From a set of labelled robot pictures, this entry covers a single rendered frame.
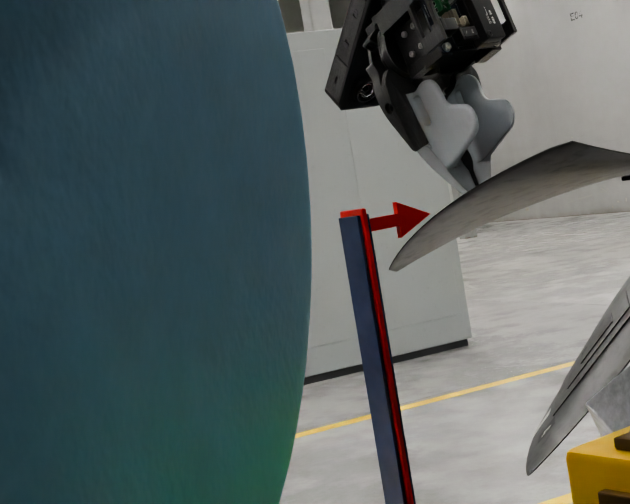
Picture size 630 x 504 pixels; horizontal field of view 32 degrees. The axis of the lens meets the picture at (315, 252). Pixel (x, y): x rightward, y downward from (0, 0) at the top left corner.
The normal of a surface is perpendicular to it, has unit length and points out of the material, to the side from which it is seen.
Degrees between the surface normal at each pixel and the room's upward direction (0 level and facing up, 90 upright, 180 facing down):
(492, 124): 87
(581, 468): 90
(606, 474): 90
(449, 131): 94
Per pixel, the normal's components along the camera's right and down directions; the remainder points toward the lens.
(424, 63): -0.81, 0.18
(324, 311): 0.40, -0.02
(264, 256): 0.95, -0.02
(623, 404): -0.37, -0.48
